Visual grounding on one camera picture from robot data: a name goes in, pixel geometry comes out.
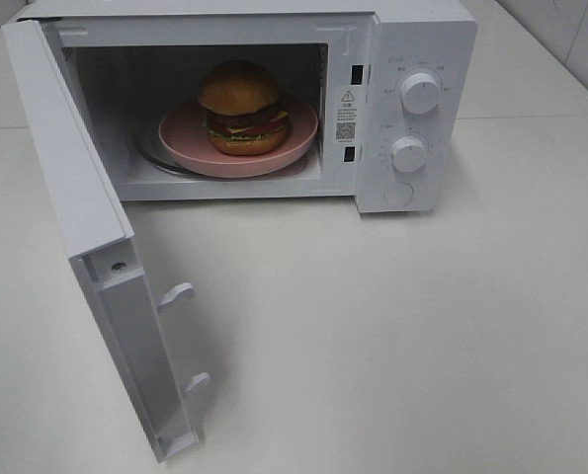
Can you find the burger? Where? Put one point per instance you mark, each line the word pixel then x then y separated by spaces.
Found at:
pixel 243 112

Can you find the pink plate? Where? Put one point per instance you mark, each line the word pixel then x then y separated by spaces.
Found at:
pixel 183 135

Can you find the white microwave door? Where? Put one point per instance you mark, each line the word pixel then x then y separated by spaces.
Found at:
pixel 98 237

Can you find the white lower timer knob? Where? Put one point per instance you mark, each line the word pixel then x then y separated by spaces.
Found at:
pixel 408 154

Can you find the glass turntable plate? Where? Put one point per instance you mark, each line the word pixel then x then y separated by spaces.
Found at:
pixel 146 142

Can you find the white microwave oven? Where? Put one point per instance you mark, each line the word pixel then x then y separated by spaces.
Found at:
pixel 347 59

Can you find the white upper power knob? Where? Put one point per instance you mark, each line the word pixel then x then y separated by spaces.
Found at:
pixel 420 92

